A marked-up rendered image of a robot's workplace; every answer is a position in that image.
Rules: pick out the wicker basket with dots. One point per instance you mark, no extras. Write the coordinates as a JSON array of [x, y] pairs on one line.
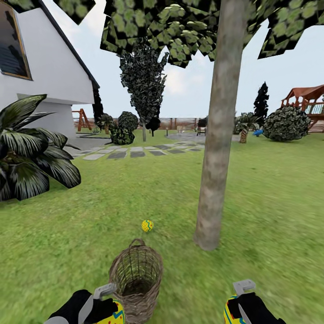
[[138, 307]]

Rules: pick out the easter egg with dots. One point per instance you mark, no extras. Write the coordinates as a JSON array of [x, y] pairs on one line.
[[117, 317], [228, 316], [147, 225]]

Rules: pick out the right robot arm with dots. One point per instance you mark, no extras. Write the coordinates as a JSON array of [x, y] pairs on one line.
[[249, 306]]

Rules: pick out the garden chair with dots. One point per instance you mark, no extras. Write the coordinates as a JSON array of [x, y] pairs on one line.
[[180, 129]]

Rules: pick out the charcoal grill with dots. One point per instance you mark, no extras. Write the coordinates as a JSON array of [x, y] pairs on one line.
[[202, 123]]

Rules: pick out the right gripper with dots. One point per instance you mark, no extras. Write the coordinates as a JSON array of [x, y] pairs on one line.
[[234, 307]]

